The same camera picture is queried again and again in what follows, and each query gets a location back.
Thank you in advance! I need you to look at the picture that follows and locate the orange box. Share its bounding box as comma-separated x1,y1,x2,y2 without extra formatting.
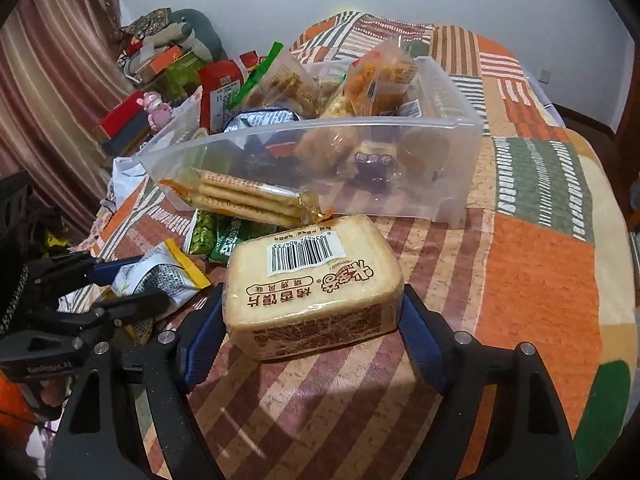
135,45,185,77

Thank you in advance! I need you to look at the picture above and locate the blue white snack bag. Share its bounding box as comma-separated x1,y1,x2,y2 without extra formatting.
222,105,307,134

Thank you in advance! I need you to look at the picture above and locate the white cloth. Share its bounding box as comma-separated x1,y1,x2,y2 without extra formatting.
106,154,152,202

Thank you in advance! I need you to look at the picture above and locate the striped patchwork blanket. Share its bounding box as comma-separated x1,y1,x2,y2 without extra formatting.
90,10,637,480

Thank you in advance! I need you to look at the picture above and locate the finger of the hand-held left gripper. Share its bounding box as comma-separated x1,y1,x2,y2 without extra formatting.
56,290,172,334
30,251,147,292

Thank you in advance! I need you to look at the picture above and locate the green box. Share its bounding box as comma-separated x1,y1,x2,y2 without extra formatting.
162,52,213,98

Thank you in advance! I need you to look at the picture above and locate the orange bread packet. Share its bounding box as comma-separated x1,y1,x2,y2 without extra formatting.
344,35,422,112

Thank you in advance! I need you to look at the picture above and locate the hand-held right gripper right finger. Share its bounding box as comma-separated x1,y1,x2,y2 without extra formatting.
399,285,577,480

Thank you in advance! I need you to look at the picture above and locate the red box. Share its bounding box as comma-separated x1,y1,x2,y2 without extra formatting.
92,92,152,142

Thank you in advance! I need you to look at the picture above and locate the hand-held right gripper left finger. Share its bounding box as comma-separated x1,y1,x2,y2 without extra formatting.
47,282,227,480

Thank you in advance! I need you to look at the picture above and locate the dark box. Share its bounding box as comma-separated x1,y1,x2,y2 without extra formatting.
100,116,157,157

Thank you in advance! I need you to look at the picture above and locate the yellow white snack packet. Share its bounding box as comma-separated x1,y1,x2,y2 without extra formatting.
109,238,214,312

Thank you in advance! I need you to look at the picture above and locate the striped curtain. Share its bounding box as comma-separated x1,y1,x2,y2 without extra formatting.
0,0,132,233

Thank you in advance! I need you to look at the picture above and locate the clear plastic container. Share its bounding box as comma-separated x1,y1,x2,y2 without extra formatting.
137,55,486,231

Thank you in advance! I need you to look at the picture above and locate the green-topped clear cookie packet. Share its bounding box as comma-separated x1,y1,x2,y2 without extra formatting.
227,41,322,112

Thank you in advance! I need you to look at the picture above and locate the clear fried snack bag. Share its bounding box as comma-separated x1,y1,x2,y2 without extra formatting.
294,94,362,173

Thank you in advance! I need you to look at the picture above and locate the pink toy rabbit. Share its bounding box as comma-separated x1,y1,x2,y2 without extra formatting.
142,91,177,134

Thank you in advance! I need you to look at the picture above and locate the red snack bag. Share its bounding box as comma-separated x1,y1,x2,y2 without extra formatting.
196,59,249,134

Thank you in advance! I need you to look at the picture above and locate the purple snack packet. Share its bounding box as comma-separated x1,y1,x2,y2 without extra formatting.
350,144,402,187

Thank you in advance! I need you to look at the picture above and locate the patterned cloth bundle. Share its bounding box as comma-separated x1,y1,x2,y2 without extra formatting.
122,7,176,36

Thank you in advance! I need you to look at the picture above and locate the green snack packet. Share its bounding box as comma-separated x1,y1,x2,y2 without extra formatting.
207,220,261,266
182,210,223,257

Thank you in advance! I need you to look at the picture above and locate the round cracker packet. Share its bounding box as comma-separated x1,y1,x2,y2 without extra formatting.
160,167,334,228

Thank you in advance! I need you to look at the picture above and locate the toast slice packet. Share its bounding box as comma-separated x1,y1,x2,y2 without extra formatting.
222,214,406,363

